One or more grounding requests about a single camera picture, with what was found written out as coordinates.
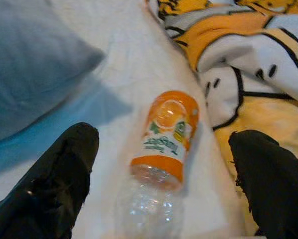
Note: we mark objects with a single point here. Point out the grey pillow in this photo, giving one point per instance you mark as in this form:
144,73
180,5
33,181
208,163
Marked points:
32,69

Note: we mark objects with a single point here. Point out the white quilted mattress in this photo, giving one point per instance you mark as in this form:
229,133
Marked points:
129,49

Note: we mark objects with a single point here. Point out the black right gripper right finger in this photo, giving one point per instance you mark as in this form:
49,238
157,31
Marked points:
276,184

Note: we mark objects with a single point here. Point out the yellow cartoon print blanket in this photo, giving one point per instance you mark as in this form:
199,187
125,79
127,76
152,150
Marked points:
251,49

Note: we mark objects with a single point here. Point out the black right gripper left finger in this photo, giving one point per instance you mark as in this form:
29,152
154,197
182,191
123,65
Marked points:
51,179

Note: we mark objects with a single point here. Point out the clear bottle with orange label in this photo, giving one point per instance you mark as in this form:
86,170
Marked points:
164,139

